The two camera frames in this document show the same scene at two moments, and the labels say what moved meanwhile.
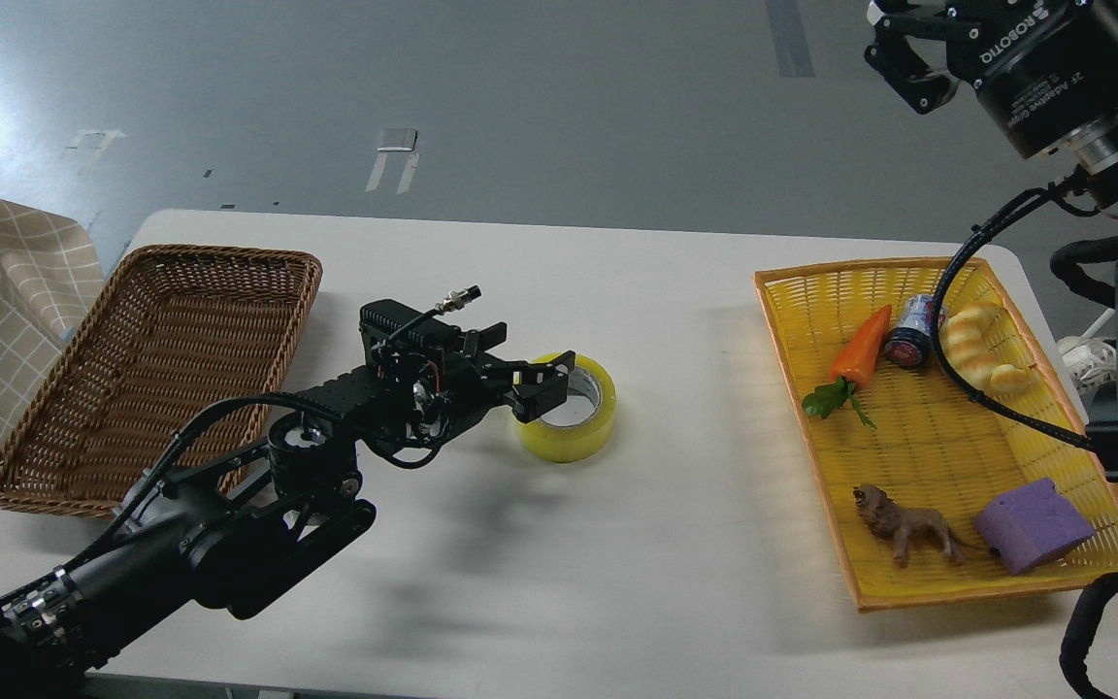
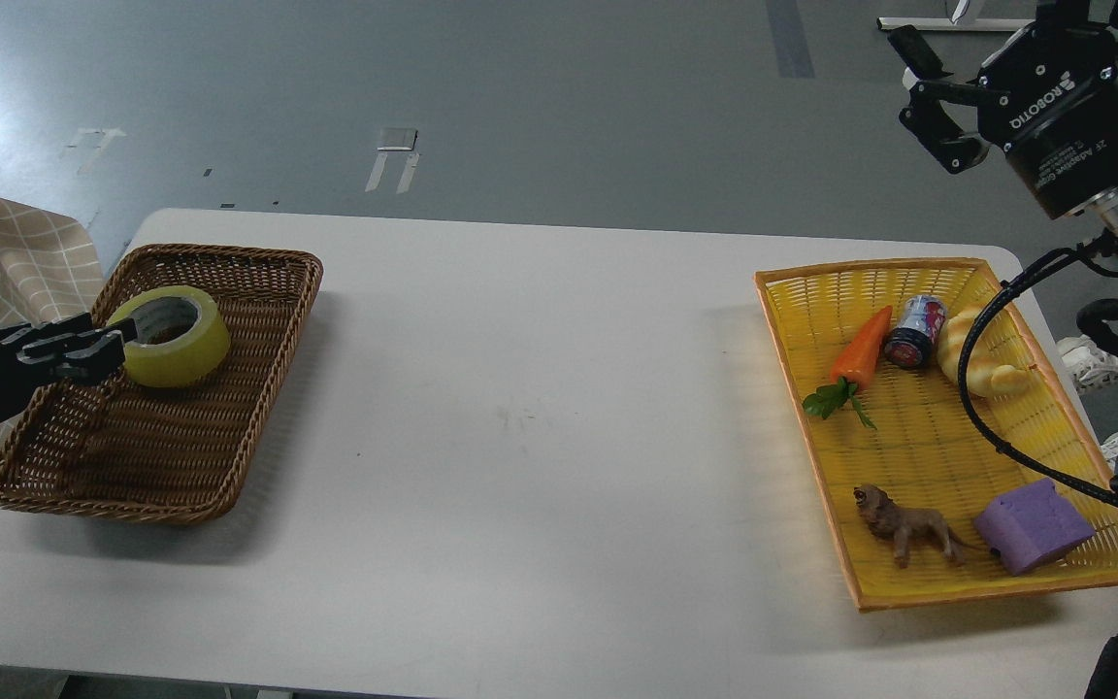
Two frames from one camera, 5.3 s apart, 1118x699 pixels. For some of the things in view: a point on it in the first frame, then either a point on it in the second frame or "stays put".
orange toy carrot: [853, 366] stays put
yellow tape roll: [578, 428] to [183, 360]
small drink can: [909, 343] stays put
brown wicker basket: [180, 346] stays put
